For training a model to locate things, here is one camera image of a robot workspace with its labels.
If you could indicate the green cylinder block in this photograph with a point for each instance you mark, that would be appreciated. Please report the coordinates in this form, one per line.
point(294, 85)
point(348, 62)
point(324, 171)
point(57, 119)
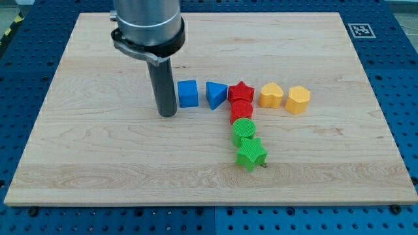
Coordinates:
point(242, 128)

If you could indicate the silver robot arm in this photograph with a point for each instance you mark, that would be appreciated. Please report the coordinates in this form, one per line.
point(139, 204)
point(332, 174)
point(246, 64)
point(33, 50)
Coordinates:
point(148, 30)

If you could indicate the blue triangle block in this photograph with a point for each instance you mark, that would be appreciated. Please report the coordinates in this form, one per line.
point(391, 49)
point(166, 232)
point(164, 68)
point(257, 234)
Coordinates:
point(216, 94)

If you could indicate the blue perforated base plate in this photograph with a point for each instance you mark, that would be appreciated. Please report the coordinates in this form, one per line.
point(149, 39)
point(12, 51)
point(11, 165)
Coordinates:
point(37, 44)

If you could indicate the yellow hexagon block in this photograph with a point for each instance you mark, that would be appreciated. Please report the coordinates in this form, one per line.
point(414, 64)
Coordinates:
point(298, 100)

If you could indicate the red star block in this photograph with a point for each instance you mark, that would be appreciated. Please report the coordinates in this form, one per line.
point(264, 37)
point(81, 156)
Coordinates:
point(240, 91)

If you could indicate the black bolt front left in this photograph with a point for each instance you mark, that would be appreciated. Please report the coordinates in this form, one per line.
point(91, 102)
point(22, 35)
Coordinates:
point(33, 211)

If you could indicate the yellow heart block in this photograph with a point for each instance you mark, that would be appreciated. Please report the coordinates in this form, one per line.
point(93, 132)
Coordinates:
point(271, 95)

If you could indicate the green star block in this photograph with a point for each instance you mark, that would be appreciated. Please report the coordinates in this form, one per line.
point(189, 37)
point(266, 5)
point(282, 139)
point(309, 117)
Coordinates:
point(251, 153)

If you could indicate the black bolt front right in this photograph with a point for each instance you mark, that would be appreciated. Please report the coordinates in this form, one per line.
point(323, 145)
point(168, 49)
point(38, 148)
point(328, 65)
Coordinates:
point(395, 209)

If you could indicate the white fiducial marker tag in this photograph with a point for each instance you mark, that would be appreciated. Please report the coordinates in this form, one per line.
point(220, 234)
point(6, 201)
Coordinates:
point(361, 31)

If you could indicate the blue cube block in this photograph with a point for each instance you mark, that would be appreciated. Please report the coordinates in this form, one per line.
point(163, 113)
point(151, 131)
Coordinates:
point(188, 93)

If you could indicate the red cylinder block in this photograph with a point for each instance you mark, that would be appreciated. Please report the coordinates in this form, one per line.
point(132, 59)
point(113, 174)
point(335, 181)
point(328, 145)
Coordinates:
point(240, 109)

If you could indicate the black bolt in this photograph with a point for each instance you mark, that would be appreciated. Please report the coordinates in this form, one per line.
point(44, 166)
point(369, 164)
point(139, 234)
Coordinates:
point(33, 211)
point(395, 209)

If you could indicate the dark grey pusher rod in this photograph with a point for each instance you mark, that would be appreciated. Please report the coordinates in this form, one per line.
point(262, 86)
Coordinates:
point(163, 88)

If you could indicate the light wooden board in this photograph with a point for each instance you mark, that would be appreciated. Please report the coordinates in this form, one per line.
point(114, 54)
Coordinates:
point(99, 140)

